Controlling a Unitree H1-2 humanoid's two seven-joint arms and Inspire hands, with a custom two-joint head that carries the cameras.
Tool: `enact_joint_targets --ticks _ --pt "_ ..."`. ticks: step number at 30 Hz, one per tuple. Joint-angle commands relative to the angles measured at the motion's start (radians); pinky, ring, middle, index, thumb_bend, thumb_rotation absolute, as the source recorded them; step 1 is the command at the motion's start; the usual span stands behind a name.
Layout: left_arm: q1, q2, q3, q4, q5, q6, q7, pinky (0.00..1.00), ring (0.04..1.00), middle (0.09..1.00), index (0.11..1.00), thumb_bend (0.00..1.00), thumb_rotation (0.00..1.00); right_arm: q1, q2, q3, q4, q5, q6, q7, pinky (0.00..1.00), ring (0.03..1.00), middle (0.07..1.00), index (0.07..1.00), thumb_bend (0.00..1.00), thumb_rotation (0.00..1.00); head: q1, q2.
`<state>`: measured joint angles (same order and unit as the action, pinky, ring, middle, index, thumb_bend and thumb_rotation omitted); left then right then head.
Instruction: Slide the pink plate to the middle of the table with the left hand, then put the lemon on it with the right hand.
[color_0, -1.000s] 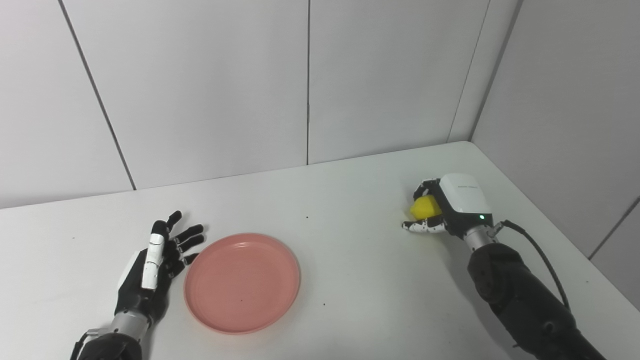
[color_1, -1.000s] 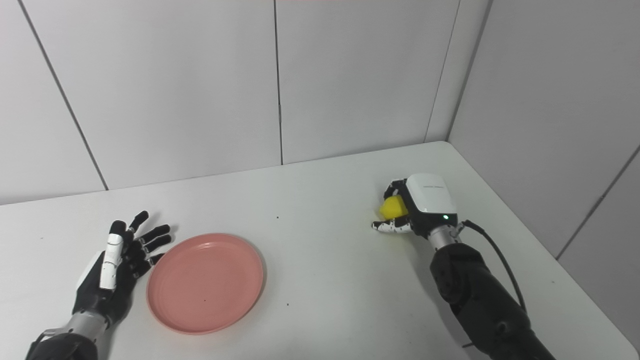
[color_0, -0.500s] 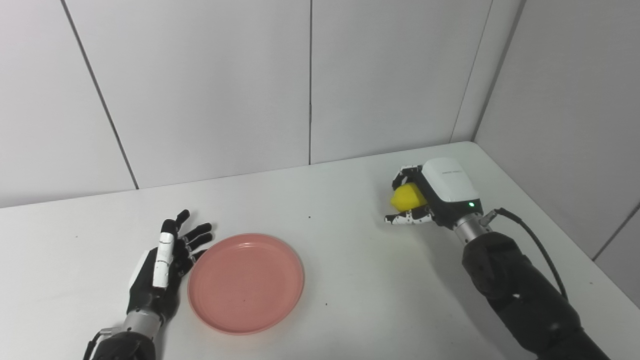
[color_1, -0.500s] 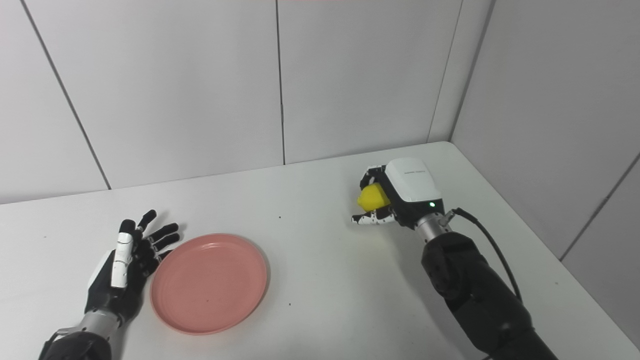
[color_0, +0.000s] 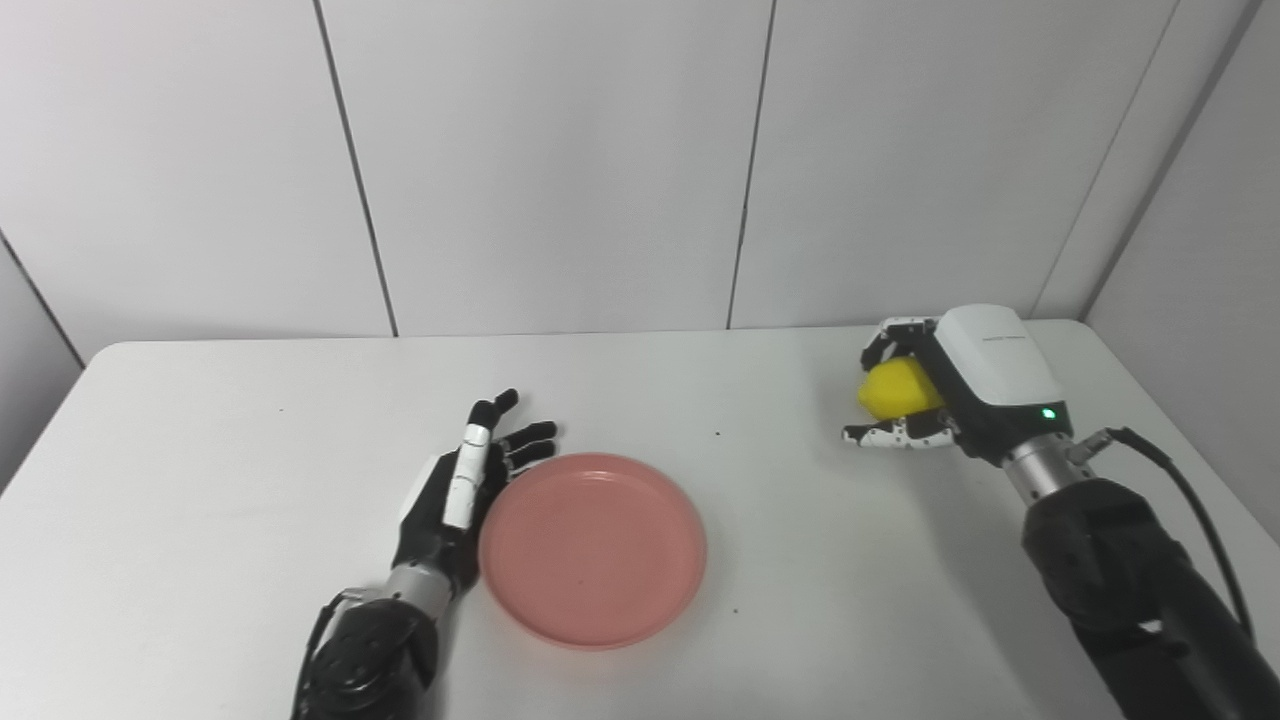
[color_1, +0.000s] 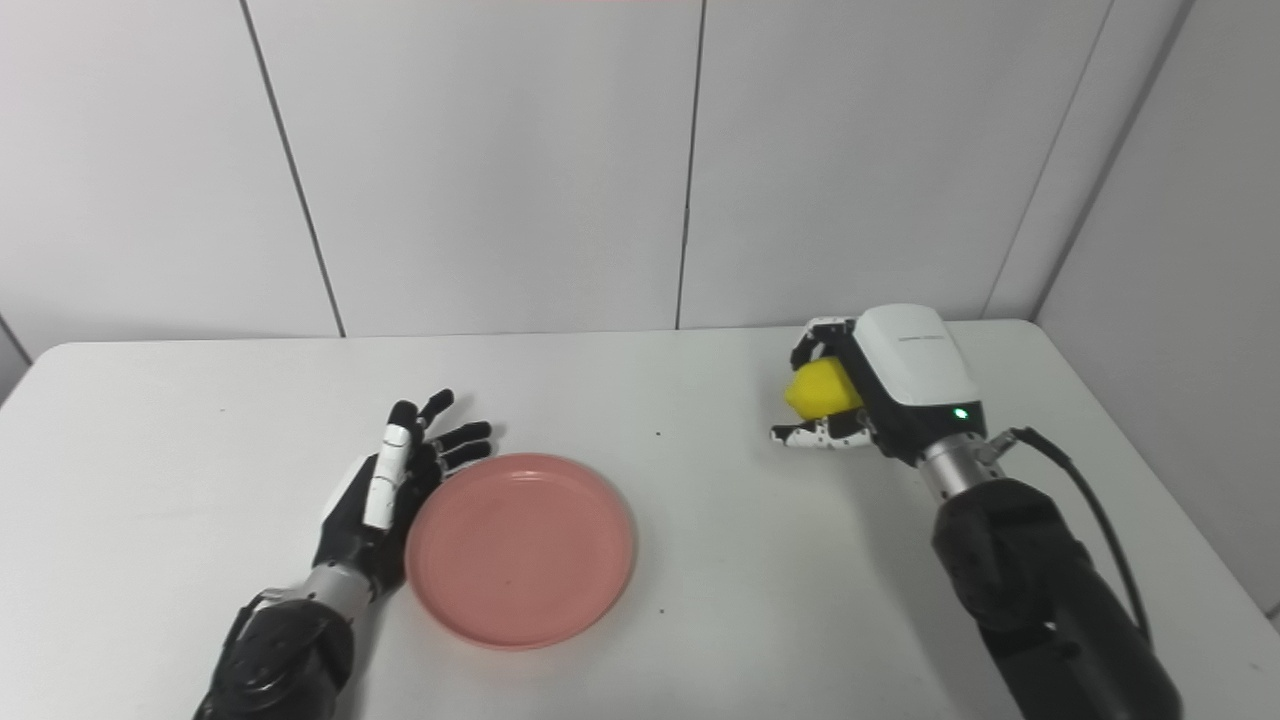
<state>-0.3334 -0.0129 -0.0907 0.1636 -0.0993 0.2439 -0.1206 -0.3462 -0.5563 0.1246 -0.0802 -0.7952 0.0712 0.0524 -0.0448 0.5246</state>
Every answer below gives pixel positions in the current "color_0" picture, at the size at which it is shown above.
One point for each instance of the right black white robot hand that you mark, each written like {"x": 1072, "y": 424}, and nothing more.
{"x": 1000, "y": 380}

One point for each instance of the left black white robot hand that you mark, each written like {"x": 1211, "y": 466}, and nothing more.
{"x": 450, "y": 500}

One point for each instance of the yellow lemon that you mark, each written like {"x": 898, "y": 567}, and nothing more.
{"x": 898, "y": 388}

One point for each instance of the pink round plate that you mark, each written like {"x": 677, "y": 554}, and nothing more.
{"x": 592, "y": 550}

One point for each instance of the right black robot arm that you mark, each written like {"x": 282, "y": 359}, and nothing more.
{"x": 1140, "y": 580}

